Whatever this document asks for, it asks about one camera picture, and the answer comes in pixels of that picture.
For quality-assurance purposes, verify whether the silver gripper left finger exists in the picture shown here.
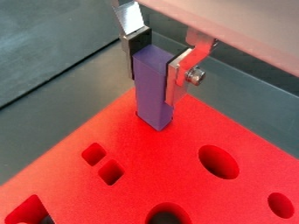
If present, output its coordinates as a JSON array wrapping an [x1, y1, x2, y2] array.
[[113, 0, 153, 79]]

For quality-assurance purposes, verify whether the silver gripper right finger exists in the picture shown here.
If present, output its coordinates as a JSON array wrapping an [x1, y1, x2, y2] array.
[[165, 27, 218, 106]]

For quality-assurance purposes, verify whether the purple rectangular block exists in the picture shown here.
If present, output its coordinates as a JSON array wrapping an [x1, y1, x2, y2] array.
[[134, 45, 174, 130]]

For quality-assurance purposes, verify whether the red shape sorter box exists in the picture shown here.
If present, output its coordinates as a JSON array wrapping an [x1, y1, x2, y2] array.
[[0, 91, 299, 224]]

